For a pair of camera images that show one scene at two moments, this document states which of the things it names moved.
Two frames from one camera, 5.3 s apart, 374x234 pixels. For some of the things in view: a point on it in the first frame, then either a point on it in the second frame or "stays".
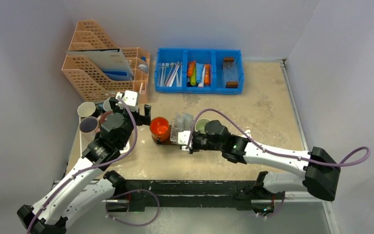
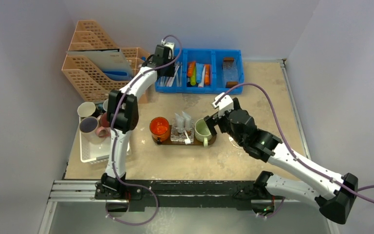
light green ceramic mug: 199,125 stays
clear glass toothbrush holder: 174,130 stays
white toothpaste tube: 180,122 stays
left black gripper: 141,119 to 170,73
